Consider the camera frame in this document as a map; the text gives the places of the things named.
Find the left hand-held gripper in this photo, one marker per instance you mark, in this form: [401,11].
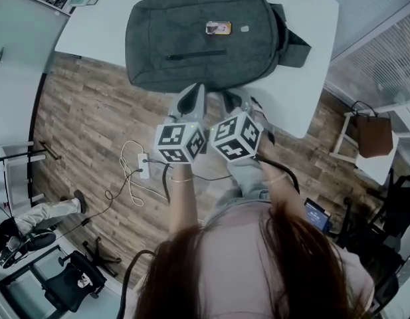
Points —
[171,136]

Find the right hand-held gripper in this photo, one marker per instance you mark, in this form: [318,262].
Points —
[234,135]

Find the dark grey backpack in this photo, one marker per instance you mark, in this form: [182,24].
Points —
[191,45]

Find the person's right forearm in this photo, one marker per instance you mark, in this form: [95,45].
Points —
[281,194]

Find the person's left forearm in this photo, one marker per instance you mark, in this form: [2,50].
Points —
[183,204]

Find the person's light jeans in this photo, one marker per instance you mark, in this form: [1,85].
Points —
[244,178]

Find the white power strip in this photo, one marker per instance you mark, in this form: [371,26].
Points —
[143,166]

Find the black device with blue screen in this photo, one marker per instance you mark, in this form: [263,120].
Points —
[316,216]

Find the brown paper bag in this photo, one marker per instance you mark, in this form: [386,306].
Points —
[374,135]

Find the black metal stand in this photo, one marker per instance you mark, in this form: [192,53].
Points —
[50,149]

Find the white chair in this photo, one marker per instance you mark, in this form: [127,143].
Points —
[374,168]

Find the person's pale pink shirt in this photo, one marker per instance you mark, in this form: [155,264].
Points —
[231,261]

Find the black office chair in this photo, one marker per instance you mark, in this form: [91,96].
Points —
[71,277]
[384,218]

